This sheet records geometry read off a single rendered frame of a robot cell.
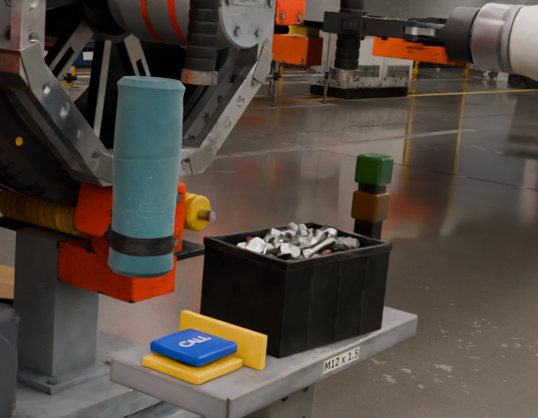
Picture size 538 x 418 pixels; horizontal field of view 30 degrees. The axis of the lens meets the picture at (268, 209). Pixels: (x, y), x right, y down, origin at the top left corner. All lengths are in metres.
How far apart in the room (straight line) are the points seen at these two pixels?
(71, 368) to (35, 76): 0.57
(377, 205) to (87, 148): 0.40
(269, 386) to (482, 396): 1.36
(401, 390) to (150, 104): 1.27
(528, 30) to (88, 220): 0.66
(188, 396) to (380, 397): 1.28
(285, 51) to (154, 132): 4.48
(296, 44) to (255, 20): 4.32
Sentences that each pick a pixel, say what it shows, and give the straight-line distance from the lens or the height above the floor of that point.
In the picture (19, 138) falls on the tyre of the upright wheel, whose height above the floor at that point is 0.64.
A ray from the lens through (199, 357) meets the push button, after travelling 1.08.
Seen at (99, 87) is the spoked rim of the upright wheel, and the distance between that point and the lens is 1.55.
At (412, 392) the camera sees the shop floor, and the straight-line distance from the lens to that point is 2.39.
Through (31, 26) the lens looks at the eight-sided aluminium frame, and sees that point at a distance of 1.31.
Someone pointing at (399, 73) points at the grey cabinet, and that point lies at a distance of 10.49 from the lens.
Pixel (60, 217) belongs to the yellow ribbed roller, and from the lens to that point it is 1.62.
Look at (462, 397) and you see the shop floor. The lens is 2.40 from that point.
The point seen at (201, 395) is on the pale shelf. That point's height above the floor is 0.44.
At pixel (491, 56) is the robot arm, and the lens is 1.36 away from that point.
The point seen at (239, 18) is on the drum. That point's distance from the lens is 1.38.
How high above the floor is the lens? 0.85
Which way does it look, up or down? 12 degrees down
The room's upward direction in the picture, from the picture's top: 5 degrees clockwise
